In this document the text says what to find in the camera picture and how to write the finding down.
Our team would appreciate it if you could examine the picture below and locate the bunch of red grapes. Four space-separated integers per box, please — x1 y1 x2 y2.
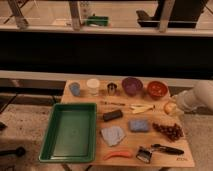
152 123 183 141

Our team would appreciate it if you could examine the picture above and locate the black rectangular block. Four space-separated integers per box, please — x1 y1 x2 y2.
103 110 123 122

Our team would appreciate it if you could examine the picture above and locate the purple bowl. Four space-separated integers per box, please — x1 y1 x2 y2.
122 77 143 96

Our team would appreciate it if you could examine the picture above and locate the small metal grater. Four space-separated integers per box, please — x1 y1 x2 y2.
136 147 152 163

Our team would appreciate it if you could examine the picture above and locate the orange bowl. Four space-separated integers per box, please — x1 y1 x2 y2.
147 81 168 99

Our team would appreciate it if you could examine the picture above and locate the thin wooden stick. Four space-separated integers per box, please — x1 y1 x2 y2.
100 101 125 106

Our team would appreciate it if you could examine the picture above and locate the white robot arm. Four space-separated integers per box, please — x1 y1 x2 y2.
173 80 213 112

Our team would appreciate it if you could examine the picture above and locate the blue plastic cup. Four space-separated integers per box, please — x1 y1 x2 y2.
69 82 80 96

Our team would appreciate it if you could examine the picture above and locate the black object on floor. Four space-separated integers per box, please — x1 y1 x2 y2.
0 147 26 157

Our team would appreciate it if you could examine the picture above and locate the green box on shelf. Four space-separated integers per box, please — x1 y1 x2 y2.
86 16 109 26

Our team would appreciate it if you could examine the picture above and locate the black handled peeler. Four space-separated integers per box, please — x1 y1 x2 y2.
151 144 184 155

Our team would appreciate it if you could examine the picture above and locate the white plastic cup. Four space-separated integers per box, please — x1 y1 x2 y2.
86 78 100 96

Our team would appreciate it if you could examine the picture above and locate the green plastic tray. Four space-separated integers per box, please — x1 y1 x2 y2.
39 103 97 163

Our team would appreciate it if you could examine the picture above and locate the orange carrot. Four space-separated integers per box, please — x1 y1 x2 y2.
103 150 133 160

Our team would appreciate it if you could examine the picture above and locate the blue folded cloth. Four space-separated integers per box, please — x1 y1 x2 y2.
101 126 125 147

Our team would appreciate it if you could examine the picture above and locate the blue sponge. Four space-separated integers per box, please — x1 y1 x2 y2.
129 120 149 132

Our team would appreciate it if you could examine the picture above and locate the small metal cup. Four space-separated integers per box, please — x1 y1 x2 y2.
107 83 117 95

